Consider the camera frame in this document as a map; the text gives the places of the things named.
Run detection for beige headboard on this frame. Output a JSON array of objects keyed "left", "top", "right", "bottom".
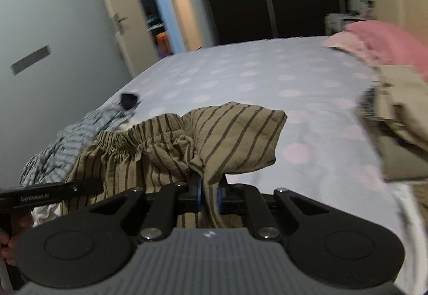
[{"left": 372, "top": 0, "right": 428, "bottom": 38}]

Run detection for grey plaid shirt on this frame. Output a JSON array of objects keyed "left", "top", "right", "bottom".
[{"left": 19, "top": 93, "right": 143, "bottom": 187}]

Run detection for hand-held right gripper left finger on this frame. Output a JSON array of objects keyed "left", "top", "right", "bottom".
[{"left": 90, "top": 176, "right": 203, "bottom": 243}]

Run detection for white door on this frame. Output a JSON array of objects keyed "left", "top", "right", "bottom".
[{"left": 90, "top": 0, "right": 161, "bottom": 79}]

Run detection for person's left hand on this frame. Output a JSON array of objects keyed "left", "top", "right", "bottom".
[{"left": 0, "top": 211, "right": 35, "bottom": 267}]

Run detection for brown striped pants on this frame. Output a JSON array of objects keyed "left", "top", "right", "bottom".
[{"left": 61, "top": 101, "right": 288, "bottom": 229}]

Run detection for khaki folded clothes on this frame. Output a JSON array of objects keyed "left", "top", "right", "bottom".
[{"left": 355, "top": 64, "right": 428, "bottom": 183}]

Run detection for blue dotted bed sheet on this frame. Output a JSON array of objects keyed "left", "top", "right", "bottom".
[{"left": 97, "top": 35, "right": 417, "bottom": 295}]

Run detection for grey wall plate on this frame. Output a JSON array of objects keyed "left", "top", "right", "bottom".
[{"left": 11, "top": 44, "right": 51, "bottom": 76}]

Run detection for orange stool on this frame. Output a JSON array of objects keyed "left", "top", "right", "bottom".
[{"left": 156, "top": 31, "right": 170, "bottom": 57}]

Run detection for white nightstand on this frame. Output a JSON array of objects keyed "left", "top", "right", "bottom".
[{"left": 325, "top": 0, "right": 376, "bottom": 36}]

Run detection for white cloth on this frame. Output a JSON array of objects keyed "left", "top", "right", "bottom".
[
  {"left": 31, "top": 203, "right": 62, "bottom": 227},
  {"left": 389, "top": 181, "right": 428, "bottom": 295}
]

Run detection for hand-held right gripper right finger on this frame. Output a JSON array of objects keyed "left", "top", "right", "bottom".
[{"left": 216, "top": 178, "right": 331, "bottom": 243}]

